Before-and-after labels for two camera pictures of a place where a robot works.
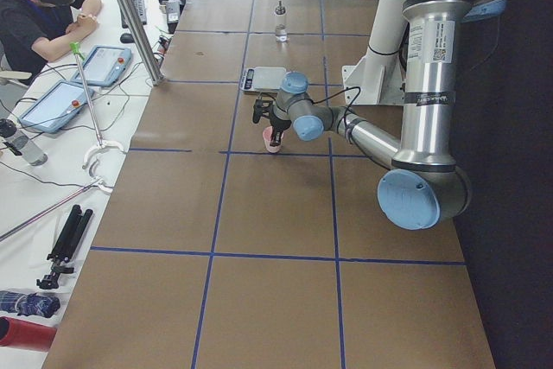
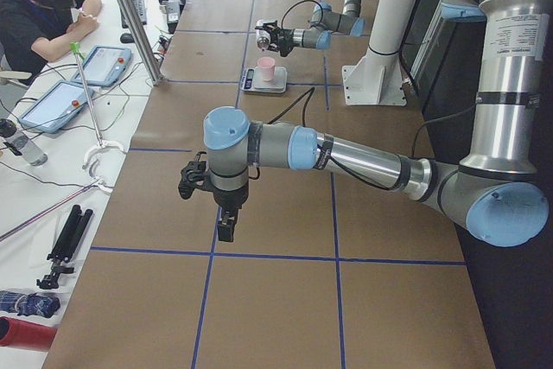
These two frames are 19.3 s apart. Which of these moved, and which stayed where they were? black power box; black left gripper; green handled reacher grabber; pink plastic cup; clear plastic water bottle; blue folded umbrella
Moved: black left gripper; pink plastic cup
Stayed: green handled reacher grabber; clear plastic water bottle; black power box; blue folded umbrella
